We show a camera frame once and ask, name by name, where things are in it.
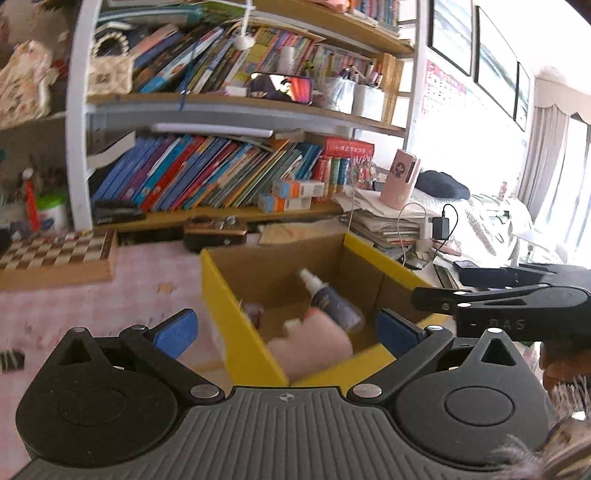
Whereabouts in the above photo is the white bookshelf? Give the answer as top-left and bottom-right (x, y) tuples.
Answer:
(65, 0), (416, 232)

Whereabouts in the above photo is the black binder clip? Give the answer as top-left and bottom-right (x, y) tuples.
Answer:
(0, 350), (26, 372)

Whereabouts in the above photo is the red thick dictionary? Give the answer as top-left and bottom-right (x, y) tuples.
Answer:
(323, 136), (375, 158)

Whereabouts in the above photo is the black framed picture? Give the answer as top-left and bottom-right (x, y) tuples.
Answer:
(475, 7), (518, 118)
(515, 62), (532, 132)
(427, 0), (476, 77)

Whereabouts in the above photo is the stack of yellow books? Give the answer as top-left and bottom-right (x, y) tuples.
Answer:
(381, 53), (404, 125)

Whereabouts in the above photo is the white quilted pearl-handle handbag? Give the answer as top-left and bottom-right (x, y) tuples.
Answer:
(88, 34), (134, 95)

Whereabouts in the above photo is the floral ceramic ornament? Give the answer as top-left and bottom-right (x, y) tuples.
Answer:
(0, 41), (54, 130)

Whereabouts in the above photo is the black stapler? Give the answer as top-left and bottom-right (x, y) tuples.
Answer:
(92, 199), (146, 227)

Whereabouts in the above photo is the pink bottle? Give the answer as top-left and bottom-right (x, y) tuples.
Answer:
(265, 307), (354, 384)

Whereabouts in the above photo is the white pen holder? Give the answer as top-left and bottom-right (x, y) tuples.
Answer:
(353, 83), (385, 121)

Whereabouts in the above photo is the white-paged lying book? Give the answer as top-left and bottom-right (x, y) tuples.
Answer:
(85, 131), (137, 169)

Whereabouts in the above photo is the yellow cardboard box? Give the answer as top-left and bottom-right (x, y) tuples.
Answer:
(199, 232), (446, 388)

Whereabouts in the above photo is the pink checkered desktop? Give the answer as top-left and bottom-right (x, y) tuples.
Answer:
(0, 240), (287, 384)

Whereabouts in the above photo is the black hat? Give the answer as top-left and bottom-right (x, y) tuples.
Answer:
(416, 171), (471, 200)

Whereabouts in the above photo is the dark glitter spray bottle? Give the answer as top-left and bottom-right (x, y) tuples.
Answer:
(298, 268), (365, 330)

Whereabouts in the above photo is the brown box with metal knobs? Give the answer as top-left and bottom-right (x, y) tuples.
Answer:
(184, 216), (247, 252)

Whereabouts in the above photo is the row of leaning picture books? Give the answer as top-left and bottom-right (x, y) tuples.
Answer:
(90, 134), (324, 213)

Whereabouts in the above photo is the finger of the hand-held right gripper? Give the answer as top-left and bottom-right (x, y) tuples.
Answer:
(455, 261), (577, 289)
(411, 284), (561, 318)

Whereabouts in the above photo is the white lamp bar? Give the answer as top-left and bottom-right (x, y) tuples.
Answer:
(152, 122), (274, 138)

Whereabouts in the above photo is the smartphone with lit screen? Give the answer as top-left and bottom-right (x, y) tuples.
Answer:
(249, 73), (315, 104)

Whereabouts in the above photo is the white printed blanket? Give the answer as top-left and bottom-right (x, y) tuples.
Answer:
(443, 194), (546, 268)

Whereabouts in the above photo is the red bottle white cap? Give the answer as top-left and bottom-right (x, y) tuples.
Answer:
(23, 168), (42, 232)

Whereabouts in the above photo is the pink cylindrical device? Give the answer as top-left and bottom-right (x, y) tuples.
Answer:
(379, 148), (422, 207)

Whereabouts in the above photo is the white tub green lid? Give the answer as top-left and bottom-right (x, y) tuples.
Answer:
(37, 191), (70, 232)

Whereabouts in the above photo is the black charger with cable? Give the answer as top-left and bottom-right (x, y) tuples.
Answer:
(441, 203), (460, 241)

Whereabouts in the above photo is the clear pen holder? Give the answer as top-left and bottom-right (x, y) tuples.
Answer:
(323, 76), (356, 114)

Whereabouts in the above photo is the white charging cable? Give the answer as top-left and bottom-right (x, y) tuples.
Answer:
(396, 202), (430, 266)

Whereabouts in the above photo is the pale window curtain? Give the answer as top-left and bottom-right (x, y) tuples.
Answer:
(517, 78), (591, 241)

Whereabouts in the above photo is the stack of papers and notebooks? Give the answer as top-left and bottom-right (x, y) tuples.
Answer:
(332, 189), (444, 259)

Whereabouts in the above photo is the wooden chessboard box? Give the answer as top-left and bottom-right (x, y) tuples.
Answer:
(0, 228), (118, 291)

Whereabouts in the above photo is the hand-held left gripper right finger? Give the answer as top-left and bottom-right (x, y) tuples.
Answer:
(345, 308), (532, 407)

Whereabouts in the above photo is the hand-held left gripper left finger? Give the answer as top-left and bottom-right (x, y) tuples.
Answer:
(51, 308), (225, 407)

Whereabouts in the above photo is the row of thick colourful books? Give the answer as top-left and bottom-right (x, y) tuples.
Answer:
(131, 23), (324, 95)

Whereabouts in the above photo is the pink wall poster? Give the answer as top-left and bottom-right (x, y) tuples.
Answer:
(422, 60), (472, 116)

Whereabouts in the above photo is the person's right hand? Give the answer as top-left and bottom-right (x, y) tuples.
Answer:
(538, 342), (591, 393)

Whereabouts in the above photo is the orange and white carton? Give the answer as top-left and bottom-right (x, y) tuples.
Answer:
(272, 179), (326, 198)
(257, 194), (312, 213)

